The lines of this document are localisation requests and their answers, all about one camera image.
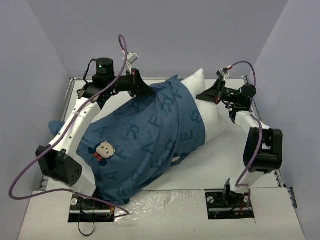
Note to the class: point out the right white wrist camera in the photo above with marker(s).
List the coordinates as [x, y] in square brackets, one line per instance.
[223, 73]

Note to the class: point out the white pillow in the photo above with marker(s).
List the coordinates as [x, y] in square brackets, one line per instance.
[214, 124]

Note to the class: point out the aluminium table edge rail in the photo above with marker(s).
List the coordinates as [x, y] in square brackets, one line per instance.
[63, 115]

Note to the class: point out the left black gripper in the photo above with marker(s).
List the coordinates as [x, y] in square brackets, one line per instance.
[134, 83]

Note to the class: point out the blue cartoon print pillowcase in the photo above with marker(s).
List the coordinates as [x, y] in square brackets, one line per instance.
[136, 144]

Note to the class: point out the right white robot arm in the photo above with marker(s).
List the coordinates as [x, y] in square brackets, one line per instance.
[263, 152]

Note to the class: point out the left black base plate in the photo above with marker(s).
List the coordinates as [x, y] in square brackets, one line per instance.
[83, 210]

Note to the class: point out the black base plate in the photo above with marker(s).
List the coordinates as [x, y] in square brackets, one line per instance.
[83, 210]
[234, 207]

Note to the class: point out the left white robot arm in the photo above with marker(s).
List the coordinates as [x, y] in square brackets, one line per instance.
[57, 159]

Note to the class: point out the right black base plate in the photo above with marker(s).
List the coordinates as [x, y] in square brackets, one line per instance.
[234, 207]

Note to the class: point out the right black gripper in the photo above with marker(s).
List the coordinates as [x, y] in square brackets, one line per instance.
[220, 90]

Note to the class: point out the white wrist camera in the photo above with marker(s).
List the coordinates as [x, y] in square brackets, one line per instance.
[131, 58]
[223, 73]

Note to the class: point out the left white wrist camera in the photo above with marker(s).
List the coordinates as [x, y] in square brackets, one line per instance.
[131, 58]

